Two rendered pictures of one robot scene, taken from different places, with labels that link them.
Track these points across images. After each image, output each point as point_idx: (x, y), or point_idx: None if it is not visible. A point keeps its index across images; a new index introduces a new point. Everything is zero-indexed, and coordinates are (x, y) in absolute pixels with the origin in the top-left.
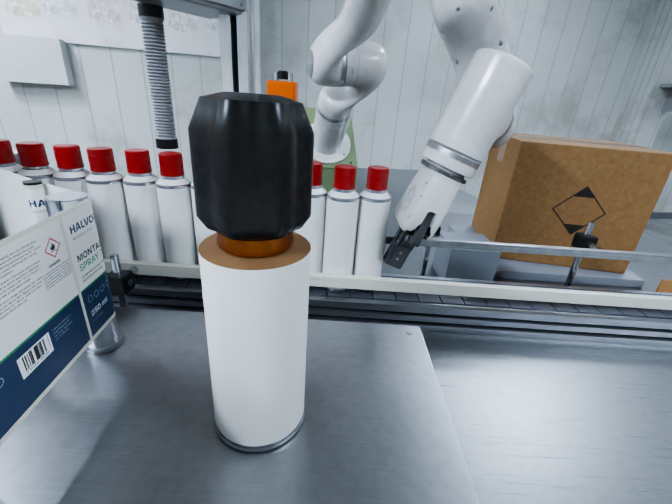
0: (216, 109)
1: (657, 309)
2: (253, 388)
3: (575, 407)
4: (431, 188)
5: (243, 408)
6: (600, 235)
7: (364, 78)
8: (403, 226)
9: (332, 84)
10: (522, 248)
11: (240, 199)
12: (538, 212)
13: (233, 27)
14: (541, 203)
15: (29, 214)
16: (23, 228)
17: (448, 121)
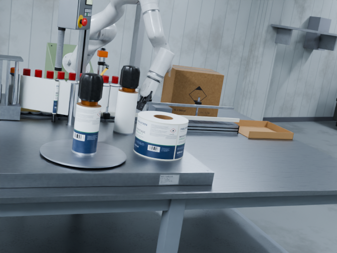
0: (130, 69)
1: (218, 122)
2: (129, 118)
3: (192, 140)
4: (151, 84)
5: (126, 123)
6: (206, 104)
7: (107, 37)
8: (144, 95)
9: (92, 39)
10: (178, 104)
11: (132, 82)
12: (184, 96)
13: (84, 32)
14: (185, 92)
15: (44, 90)
16: (36, 95)
17: (154, 66)
